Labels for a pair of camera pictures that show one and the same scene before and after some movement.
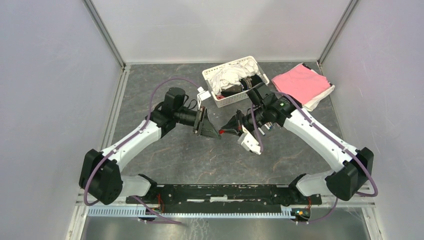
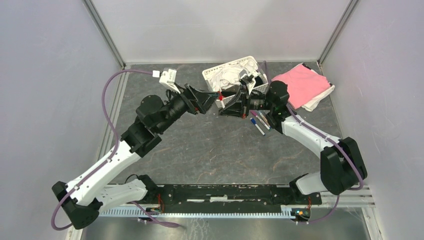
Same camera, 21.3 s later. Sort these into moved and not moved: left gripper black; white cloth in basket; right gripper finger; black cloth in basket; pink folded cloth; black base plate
Moved: left gripper black; right gripper finger
Not moved: black base plate; black cloth in basket; pink folded cloth; white cloth in basket
